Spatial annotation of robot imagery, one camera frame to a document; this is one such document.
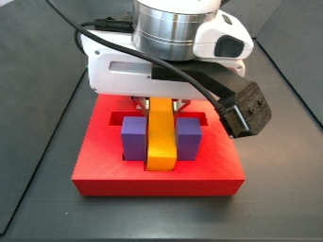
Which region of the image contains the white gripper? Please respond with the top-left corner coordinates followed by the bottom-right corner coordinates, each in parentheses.
top-left (81, 10), bottom-right (254, 116)

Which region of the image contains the yellow rectangular bar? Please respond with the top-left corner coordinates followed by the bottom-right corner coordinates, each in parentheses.
top-left (147, 97), bottom-right (177, 171)

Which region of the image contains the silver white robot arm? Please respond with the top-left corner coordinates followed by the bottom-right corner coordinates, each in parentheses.
top-left (81, 0), bottom-right (256, 114)

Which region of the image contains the red board with slots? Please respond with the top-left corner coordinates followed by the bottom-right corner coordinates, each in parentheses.
top-left (73, 95), bottom-right (245, 197)

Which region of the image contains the purple U block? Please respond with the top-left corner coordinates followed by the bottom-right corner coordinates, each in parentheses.
top-left (122, 116), bottom-right (202, 161)

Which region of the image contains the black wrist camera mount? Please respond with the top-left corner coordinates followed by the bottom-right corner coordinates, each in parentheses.
top-left (150, 60), bottom-right (273, 140)

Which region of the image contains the black camera cable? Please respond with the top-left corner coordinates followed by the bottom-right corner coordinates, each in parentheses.
top-left (43, 0), bottom-right (238, 112)

